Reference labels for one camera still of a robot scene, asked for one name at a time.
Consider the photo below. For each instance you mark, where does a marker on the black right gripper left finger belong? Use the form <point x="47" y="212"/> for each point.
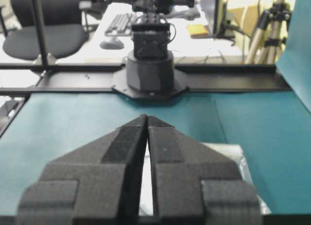
<point x="96" y="184"/>

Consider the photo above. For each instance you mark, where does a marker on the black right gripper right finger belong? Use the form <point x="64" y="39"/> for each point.
<point x="195" y="185"/>

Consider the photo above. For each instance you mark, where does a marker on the clear zip bag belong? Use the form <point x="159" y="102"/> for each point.
<point x="232" y="151"/>

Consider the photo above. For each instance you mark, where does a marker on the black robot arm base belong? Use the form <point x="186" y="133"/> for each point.
<point x="149" y="71"/>

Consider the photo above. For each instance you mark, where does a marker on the grey computer mouse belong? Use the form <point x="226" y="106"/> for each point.
<point x="111" y="43"/>

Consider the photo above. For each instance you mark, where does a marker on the yellow sticky note pad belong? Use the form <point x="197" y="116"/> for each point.
<point x="197" y="31"/>

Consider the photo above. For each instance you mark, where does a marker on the grey keyboard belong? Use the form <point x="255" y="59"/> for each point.
<point x="121" y="25"/>

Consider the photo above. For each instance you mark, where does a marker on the teal backdrop sheet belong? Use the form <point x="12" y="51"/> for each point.
<point x="295" y="62"/>

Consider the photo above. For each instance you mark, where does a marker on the black office chair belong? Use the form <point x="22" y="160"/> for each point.
<point x="63" y="27"/>

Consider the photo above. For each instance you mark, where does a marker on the black mounting rail frame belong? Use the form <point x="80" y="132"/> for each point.
<point x="230" y="79"/>

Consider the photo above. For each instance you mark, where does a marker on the beige camera tripod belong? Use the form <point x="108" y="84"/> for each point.
<point x="266" y="44"/>

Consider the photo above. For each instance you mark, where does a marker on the black vertical frame post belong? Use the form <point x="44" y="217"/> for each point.
<point x="40" y="29"/>

